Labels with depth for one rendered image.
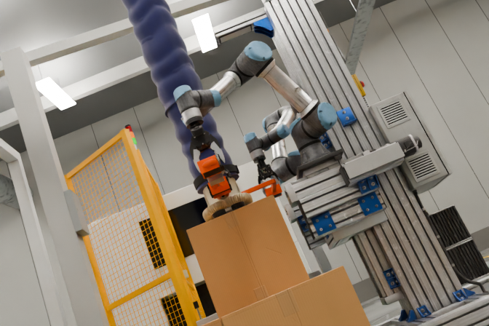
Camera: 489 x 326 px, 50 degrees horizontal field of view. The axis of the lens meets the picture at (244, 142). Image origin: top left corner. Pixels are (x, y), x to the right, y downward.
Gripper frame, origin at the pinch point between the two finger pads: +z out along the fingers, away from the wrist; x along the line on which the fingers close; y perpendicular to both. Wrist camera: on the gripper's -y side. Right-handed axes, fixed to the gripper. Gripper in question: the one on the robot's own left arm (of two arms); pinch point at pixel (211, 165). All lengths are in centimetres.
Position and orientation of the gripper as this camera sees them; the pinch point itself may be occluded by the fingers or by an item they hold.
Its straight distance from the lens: 199.7
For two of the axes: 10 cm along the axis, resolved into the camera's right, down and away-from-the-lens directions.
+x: -9.3, 3.7, -0.7
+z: 3.8, 8.7, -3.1
